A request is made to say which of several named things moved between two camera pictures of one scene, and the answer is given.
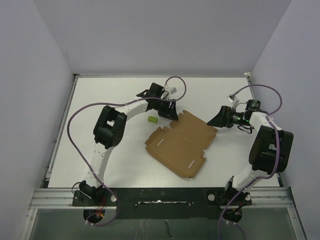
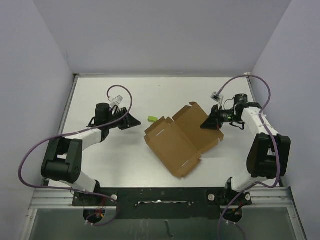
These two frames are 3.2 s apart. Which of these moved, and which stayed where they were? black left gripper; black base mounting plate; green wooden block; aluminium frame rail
Moved: black left gripper
Stayed: aluminium frame rail; green wooden block; black base mounting plate
